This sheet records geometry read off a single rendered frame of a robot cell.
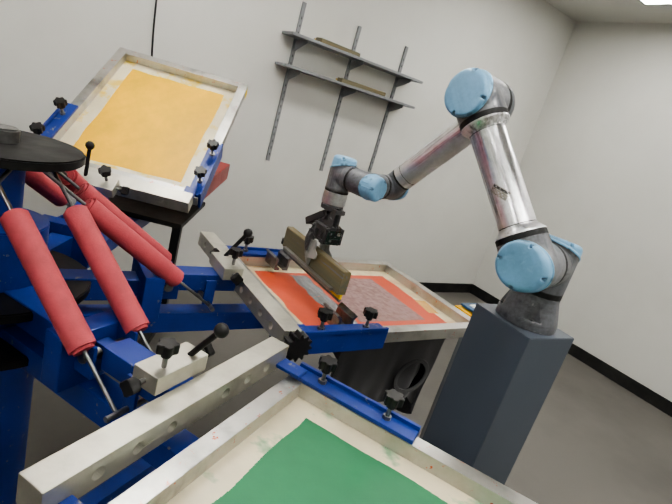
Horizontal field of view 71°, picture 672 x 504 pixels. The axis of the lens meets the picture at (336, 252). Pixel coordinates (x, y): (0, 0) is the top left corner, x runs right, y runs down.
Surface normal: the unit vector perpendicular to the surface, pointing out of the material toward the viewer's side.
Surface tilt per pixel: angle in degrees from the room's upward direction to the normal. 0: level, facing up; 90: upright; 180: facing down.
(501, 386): 90
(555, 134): 90
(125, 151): 32
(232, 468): 0
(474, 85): 84
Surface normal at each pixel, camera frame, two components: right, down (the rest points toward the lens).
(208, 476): 0.27, -0.92
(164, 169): 0.26, -0.62
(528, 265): -0.63, 0.16
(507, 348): -0.85, -0.09
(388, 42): 0.52, 0.39
